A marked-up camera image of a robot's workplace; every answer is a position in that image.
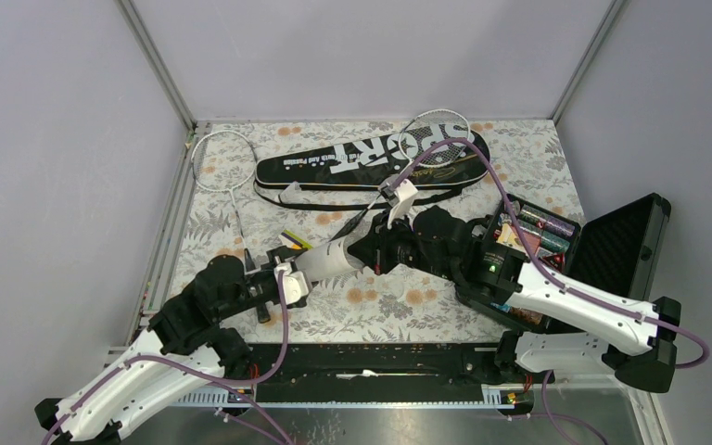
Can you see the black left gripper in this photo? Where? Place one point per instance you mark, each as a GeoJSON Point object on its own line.
{"type": "Point", "coordinates": [286, 254]}

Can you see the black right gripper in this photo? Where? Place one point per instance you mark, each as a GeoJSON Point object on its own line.
{"type": "Point", "coordinates": [374, 250]}

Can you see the white shuttlecock tube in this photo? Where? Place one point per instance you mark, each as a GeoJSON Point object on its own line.
{"type": "Point", "coordinates": [327, 261]}

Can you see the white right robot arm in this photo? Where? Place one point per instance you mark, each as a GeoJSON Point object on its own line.
{"type": "Point", "coordinates": [632, 340]}

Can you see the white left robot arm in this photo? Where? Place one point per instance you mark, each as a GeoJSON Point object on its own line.
{"type": "Point", "coordinates": [184, 347]}

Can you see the yellow orange small toy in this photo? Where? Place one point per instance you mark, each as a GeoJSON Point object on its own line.
{"type": "Point", "coordinates": [293, 241]}

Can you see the black racket bag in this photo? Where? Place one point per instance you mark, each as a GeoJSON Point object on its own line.
{"type": "Point", "coordinates": [360, 166]}

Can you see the white racket on bag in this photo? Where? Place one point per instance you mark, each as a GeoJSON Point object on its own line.
{"type": "Point", "coordinates": [430, 140]}

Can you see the white racket on left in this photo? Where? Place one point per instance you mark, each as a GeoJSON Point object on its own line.
{"type": "Point", "coordinates": [222, 162]}

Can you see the black poker chip case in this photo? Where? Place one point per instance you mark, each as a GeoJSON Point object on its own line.
{"type": "Point", "coordinates": [616, 252]}

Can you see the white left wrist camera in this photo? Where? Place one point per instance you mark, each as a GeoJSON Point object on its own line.
{"type": "Point", "coordinates": [293, 284]}

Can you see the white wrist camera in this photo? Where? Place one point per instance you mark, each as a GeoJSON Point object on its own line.
{"type": "Point", "coordinates": [293, 284]}
{"type": "Point", "coordinates": [400, 197]}

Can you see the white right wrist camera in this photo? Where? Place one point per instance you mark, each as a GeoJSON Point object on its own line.
{"type": "Point", "coordinates": [400, 197]}

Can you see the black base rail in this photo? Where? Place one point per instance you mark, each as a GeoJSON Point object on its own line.
{"type": "Point", "coordinates": [389, 373]}

